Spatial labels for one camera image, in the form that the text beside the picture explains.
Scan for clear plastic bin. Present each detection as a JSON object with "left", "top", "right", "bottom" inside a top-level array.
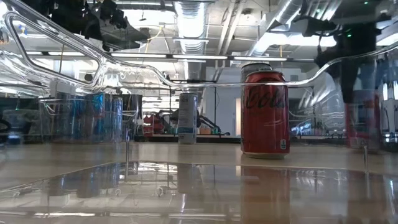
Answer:
[
  {"left": 0, "top": 0, "right": 398, "bottom": 224},
  {"left": 288, "top": 108, "right": 346, "bottom": 147},
  {"left": 39, "top": 93, "right": 140, "bottom": 144}
]

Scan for red background object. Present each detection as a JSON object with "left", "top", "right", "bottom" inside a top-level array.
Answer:
[{"left": 143, "top": 113, "right": 167, "bottom": 137}]

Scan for silver ventilation duct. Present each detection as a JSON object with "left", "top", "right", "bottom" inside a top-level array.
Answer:
[
  {"left": 173, "top": 0, "right": 208, "bottom": 81},
  {"left": 248, "top": 0, "right": 343, "bottom": 57}
]

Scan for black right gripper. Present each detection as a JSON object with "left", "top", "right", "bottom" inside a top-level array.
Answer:
[{"left": 313, "top": 21, "right": 382, "bottom": 104}]

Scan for black equipment with green light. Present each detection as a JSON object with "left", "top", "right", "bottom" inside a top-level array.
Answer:
[{"left": 0, "top": 96, "right": 41, "bottom": 144}]

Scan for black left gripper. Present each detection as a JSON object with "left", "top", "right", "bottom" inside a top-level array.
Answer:
[{"left": 49, "top": 0, "right": 152, "bottom": 53}]

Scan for red cola can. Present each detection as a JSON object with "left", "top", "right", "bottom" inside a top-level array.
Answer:
[
  {"left": 241, "top": 70, "right": 291, "bottom": 159},
  {"left": 344, "top": 88, "right": 382, "bottom": 152}
]

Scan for silver energy can black lid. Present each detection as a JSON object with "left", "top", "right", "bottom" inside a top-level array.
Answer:
[
  {"left": 177, "top": 92, "right": 198, "bottom": 144},
  {"left": 240, "top": 62, "right": 274, "bottom": 77}
]

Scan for black aluminium table frame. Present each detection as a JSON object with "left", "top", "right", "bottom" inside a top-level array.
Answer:
[{"left": 0, "top": 134, "right": 398, "bottom": 149}]

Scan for ceiling strip light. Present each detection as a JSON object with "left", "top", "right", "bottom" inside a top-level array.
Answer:
[
  {"left": 233, "top": 55, "right": 289, "bottom": 62},
  {"left": 172, "top": 54, "right": 229, "bottom": 60},
  {"left": 110, "top": 52, "right": 168, "bottom": 58}
]

